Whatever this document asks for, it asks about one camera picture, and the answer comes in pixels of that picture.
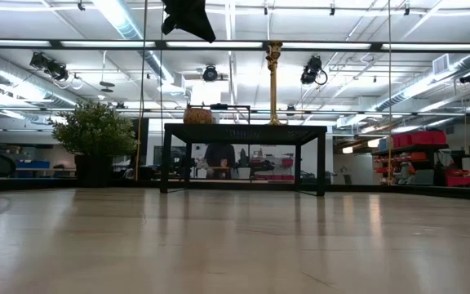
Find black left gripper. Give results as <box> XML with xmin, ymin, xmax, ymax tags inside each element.
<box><xmin>160</xmin><ymin>0</ymin><xmax>218</xmax><ymax>44</ymax></box>

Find gold candlestick holder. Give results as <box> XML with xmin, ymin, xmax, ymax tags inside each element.
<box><xmin>265</xmin><ymin>40</ymin><xmax>285</xmax><ymax>127</ymax></box>

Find orange patterned candle tin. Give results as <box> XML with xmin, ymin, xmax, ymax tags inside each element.
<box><xmin>183</xmin><ymin>106</ymin><xmax>214</xmax><ymax>125</ymax></box>

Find round black ceiling fixture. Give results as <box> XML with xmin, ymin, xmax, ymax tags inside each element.
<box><xmin>202</xmin><ymin>65</ymin><xmax>219</xmax><ymax>83</ymax></box>

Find black perforated metal shelf riser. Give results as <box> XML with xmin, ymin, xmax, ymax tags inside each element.
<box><xmin>160</xmin><ymin>122</ymin><xmax>329</xmax><ymax>198</ymax></box>

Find person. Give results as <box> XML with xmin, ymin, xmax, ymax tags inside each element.
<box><xmin>202</xmin><ymin>142</ymin><xmax>237</xmax><ymax>180</ymax></box>

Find green potted plant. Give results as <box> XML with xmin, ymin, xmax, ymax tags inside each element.
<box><xmin>48</xmin><ymin>100</ymin><xmax>139</xmax><ymax>189</ymax></box>

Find blue storage bins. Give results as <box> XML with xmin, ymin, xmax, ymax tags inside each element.
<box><xmin>16</xmin><ymin>159</ymin><xmax>52</xmax><ymax>171</ymax></box>

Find white air vent grille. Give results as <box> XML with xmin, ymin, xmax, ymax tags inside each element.
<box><xmin>432</xmin><ymin>53</ymin><xmax>451</xmax><ymax>75</ymax></box>

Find shelf with red bins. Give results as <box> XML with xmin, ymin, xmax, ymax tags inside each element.
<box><xmin>371</xmin><ymin>129</ymin><xmax>470</xmax><ymax>189</ymax></box>

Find silver ventilation duct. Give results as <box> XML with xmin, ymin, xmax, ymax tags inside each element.
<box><xmin>0</xmin><ymin>59</ymin><xmax>79</xmax><ymax>109</ymax></box>
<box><xmin>91</xmin><ymin>0</ymin><xmax>175</xmax><ymax>85</ymax></box>
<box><xmin>375</xmin><ymin>52</ymin><xmax>470</xmax><ymax>114</ymax></box>

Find hanging yellow cable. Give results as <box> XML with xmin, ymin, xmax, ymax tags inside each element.
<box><xmin>135</xmin><ymin>0</ymin><xmax>149</xmax><ymax>181</ymax></box>

